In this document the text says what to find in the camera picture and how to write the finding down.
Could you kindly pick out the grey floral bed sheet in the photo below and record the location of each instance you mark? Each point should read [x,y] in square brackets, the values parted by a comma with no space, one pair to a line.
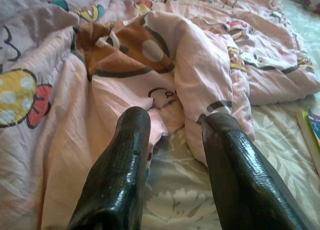
[180,205]

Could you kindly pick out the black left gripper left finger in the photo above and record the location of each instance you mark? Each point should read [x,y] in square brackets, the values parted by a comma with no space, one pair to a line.
[115,185]

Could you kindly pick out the green and white book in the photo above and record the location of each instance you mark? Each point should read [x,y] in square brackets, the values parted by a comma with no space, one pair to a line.
[308,135]

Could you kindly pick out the pink cartoon print blanket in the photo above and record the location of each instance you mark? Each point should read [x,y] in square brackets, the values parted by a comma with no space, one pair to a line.
[62,140]

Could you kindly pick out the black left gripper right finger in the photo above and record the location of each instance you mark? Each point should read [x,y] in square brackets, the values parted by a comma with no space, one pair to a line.
[240,180]

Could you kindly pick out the blue covered book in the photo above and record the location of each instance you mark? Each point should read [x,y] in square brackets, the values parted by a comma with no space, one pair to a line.
[315,122]

